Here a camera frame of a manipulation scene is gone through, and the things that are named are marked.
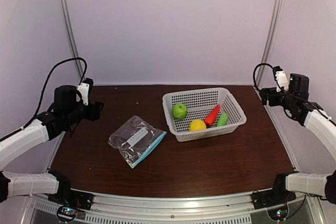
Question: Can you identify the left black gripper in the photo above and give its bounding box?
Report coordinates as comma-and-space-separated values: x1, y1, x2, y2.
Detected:
64, 101, 104, 126

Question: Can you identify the clear zip top bag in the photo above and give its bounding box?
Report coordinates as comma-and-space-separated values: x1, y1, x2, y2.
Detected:
108, 115, 167, 169

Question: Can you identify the green toy cucumber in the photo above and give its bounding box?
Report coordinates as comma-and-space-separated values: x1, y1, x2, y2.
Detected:
217, 113, 229, 127

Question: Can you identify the red toy carrot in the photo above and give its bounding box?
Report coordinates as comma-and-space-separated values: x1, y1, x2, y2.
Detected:
204, 104, 221, 126

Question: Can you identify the yellow toy lemon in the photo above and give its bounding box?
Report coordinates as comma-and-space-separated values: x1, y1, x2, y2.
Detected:
189, 120, 207, 132

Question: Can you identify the green toy apple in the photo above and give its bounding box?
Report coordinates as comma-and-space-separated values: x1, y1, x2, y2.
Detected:
172, 103, 187, 120

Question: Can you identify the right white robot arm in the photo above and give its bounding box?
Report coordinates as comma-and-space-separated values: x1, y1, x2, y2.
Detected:
258, 69, 335, 204

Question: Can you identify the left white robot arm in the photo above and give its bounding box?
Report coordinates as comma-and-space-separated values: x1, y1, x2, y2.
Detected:
1, 82, 104, 205

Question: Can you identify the white perforated plastic basket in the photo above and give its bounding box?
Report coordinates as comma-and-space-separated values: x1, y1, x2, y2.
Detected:
162, 88, 247, 142

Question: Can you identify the left round circuit board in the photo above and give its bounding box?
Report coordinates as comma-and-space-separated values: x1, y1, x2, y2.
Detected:
56, 206, 78, 222

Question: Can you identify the round circuit board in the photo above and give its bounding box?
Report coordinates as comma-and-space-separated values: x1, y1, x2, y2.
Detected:
56, 206, 78, 222
267, 206, 289, 222

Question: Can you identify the right round circuit board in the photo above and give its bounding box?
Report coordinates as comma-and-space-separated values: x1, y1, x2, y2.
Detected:
267, 206, 289, 222

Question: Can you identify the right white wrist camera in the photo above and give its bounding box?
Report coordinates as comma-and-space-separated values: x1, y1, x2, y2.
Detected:
272, 66, 289, 92

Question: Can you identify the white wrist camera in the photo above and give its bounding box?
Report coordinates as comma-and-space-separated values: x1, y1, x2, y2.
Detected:
272, 66, 289, 92
76, 78, 93, 106

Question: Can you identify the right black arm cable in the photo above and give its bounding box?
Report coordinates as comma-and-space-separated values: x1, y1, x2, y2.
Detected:
253, 62, 275, 88

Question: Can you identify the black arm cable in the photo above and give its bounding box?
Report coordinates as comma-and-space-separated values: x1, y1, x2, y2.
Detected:
15, 57, 88, 135
253, 62, 275, 88

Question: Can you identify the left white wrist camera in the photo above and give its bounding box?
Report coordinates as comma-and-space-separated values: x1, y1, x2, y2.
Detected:
76, 78, 93, 106

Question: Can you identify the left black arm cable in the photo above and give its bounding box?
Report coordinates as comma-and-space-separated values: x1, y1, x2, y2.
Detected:
15, 57, 88, 135

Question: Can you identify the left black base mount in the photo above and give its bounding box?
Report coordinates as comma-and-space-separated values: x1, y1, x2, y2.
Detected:
47, 189, 93, 210

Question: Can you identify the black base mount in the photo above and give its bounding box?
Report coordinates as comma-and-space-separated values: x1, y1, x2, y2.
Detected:
47, 189, 93, 210
250, 189, 297, 210

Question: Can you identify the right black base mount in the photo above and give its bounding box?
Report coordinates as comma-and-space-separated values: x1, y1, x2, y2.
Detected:
250, 189, 297, 210

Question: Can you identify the front aluminium rail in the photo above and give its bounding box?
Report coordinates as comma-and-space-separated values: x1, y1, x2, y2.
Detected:
19, 191, 326, 223

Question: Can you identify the right aluminium frame post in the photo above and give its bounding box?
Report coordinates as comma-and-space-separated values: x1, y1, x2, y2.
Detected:
257, 0, 286, 83

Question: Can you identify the aluminium frame post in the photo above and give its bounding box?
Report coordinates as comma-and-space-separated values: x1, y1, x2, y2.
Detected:
55, 0, 85, 80
257, 0, 286, 83

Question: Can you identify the left aluminium frame post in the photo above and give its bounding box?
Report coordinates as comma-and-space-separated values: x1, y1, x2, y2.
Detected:
55, 0, 85, 80

